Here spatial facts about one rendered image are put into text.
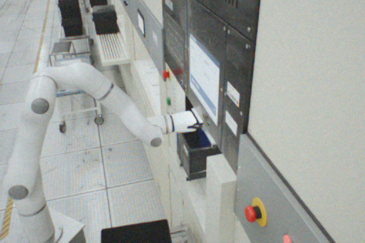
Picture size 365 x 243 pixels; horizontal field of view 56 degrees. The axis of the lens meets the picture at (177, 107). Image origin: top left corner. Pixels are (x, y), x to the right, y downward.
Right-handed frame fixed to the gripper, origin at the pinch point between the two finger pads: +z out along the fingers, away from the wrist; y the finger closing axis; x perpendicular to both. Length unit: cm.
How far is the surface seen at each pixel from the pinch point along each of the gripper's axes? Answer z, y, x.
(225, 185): -14, 55, 14
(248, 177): -11, 62, 22
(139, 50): -2, -166, -31
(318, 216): -9, 85, 32
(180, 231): -17, 16, -50
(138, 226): -36, 21, -34
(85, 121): -61, -215, -125
